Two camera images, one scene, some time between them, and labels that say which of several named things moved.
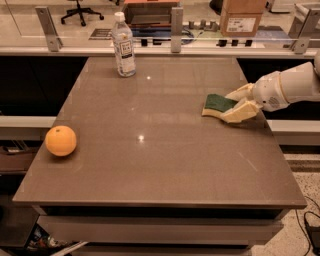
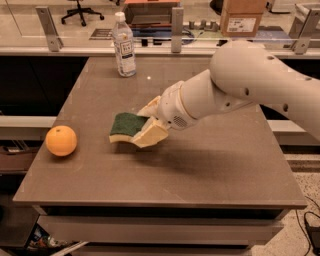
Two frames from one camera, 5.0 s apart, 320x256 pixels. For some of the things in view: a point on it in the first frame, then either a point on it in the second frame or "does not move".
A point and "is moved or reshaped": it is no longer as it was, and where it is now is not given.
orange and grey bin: x=149 y=13 does not move
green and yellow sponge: x=216 y=105 is moved or reshaped
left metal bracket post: x=53 y=42 does not move
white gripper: x=268 y=92 -> x=171 y=106
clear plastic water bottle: x=123 y=43 does not move
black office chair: x=80 y=10 does not move
